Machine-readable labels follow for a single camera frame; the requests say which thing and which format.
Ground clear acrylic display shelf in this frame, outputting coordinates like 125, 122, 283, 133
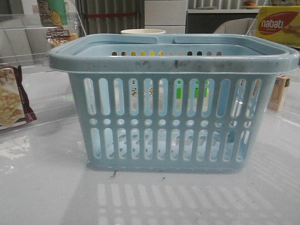
0, 12, 85, 133
246, 16, 300, 125

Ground clear acrylic right display shelf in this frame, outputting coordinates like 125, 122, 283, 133
246, 16, 300, 125

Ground clear acrylic left display shelf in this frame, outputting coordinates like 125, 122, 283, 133
0, 12, 85, 133

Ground maroon almond cracker packet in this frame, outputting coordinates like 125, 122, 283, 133
0, 65, 37, 131

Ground packaged bread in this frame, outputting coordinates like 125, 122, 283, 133
46, 30, 78, 48

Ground white drawer cabinet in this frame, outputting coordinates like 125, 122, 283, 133
144, 0, 188, 34

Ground beige armchair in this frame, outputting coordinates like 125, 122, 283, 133
213, 18, 257, 35

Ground small beige wafer box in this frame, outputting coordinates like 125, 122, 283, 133
267, 75, 290, 112

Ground yellow patterned paper cup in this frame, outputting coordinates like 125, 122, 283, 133
120, 29, 166, 35

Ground yellow nabati wafer box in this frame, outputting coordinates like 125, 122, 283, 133
254, 6, 300, 47

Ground green snack bag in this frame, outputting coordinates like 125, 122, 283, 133
37, 0, 68, 26

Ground light blue plastic basket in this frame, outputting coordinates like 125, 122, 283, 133
48, 34, 300, 173

